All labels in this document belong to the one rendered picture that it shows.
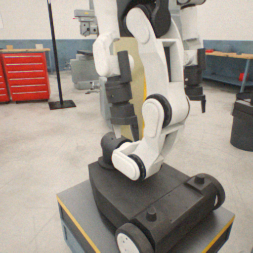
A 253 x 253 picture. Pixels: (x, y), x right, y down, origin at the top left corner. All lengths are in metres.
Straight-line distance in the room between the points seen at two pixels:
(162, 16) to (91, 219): 1.00
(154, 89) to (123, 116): 0.21
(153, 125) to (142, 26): 0.36
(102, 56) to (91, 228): 0.84
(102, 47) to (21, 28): 8.50
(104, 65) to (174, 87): 0.29
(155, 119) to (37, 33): 8.51
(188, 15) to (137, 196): 0.86
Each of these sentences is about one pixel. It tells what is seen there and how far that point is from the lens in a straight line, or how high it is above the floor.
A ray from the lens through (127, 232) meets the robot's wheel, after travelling 0.89.
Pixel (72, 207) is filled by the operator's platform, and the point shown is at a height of 0.40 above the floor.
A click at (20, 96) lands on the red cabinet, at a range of 4.80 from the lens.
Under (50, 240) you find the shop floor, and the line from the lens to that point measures 1.71.
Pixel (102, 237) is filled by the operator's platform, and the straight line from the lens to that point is 1.13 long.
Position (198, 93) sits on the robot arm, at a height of 1.04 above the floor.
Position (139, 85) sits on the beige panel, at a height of 0.84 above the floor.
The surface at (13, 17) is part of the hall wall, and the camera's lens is 9.17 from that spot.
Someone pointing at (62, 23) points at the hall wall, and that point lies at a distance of 9.23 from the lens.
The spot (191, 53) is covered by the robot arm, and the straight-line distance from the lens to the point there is 1.02.
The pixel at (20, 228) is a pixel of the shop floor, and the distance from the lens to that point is 1.86.
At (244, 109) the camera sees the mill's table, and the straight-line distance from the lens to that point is 1.17.
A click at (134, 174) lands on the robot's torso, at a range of 1.02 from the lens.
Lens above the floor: 1.28
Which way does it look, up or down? 23 degrees down
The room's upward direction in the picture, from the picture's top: straight up
